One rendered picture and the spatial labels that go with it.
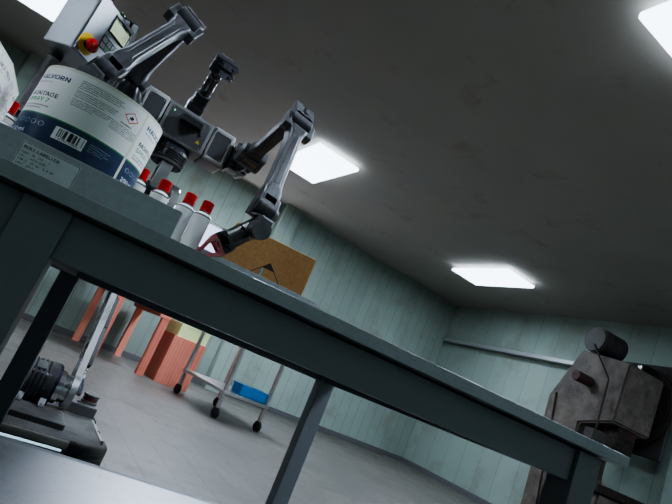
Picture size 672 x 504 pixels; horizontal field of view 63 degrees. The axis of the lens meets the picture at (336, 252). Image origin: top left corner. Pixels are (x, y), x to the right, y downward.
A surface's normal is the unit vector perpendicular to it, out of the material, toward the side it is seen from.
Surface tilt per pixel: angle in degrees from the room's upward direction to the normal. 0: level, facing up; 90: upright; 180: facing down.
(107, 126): 90
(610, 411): 90
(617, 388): 90
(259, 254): 90
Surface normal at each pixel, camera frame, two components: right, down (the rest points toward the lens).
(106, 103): 0.47, -0.04
